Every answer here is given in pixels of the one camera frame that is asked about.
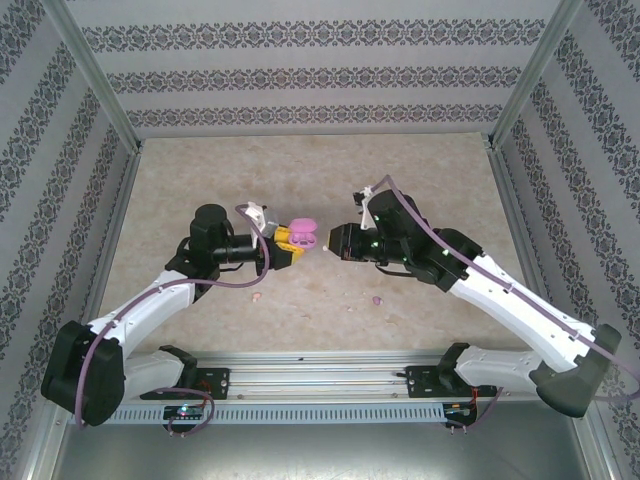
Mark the purple earbud charging case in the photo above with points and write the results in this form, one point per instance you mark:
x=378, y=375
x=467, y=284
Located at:
x=305, y=234

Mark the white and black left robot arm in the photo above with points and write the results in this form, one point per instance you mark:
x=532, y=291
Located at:
x=145, y=305

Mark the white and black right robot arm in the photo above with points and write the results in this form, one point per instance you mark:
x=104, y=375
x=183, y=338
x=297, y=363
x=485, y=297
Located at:
x=525, y=310

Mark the small circuit board green light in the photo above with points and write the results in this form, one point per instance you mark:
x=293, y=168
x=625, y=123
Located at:
x=182, y=412

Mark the grey metal sheet panel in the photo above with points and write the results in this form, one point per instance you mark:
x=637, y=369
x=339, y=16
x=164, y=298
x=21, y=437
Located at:
x=320, y=455

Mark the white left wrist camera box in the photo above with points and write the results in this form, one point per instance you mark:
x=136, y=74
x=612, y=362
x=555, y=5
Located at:
x=260, y=217

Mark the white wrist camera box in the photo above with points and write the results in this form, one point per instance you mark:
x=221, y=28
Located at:
x=367, y=197
x=260, y=217

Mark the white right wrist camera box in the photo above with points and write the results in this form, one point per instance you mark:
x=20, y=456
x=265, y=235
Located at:
x=367, y=197

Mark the aluminium table side rail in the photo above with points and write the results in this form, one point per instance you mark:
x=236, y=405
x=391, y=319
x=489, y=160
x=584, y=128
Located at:
x=520, y=235
x=112, y=235

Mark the aluminium mounting rail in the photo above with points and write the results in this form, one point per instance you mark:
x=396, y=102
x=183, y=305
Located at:
x=320, y=375

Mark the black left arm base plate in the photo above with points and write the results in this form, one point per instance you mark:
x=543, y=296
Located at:
x=217, y=381

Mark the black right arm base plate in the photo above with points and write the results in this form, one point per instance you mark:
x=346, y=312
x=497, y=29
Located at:
x=420, y=382

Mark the aluminium frame post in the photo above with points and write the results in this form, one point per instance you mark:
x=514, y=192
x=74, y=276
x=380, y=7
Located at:
x=535, y=70
x=95, y=70

